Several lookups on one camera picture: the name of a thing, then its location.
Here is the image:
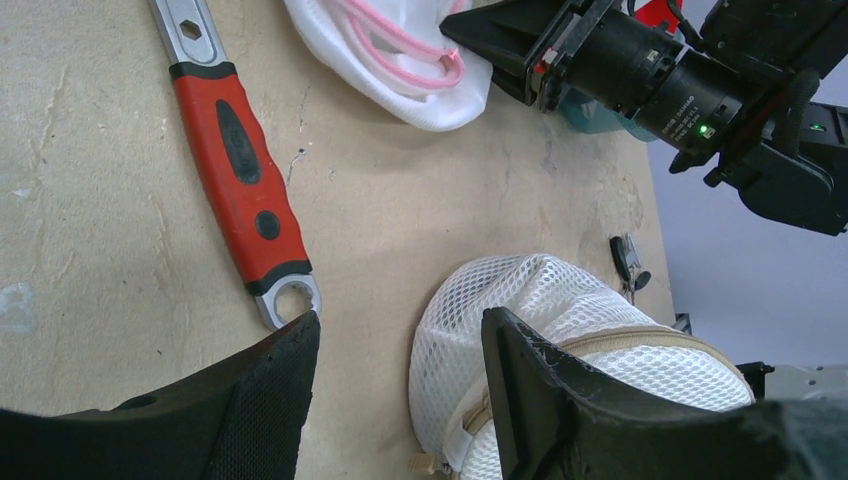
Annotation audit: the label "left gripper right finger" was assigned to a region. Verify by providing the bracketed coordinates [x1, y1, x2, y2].
[481, 307, 847, 479]

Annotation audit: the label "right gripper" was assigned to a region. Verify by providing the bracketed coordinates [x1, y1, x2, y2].
[439, 0, 753, 156]

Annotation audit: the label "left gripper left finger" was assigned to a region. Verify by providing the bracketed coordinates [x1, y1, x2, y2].
[1, 312, 321, 479]

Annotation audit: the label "teal plastic bin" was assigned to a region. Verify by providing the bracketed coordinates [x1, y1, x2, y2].
[559, 89, 657, 143]

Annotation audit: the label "pink-trimmed mesh laundry bag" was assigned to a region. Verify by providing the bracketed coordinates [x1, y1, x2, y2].
[285, 0, 493, 132]

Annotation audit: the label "red and black bra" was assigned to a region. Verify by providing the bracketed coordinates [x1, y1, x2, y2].
[623, 0, 680, 34]

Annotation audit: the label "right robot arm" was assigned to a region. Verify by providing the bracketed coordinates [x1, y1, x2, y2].
[440, 0, 847, 236]

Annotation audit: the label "black pliers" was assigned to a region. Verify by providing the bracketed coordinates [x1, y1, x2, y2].
[609, 233, 653, 304]

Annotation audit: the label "red-handled adjustable wrench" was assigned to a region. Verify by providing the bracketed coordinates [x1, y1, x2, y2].
[150, 0, 322, 330]

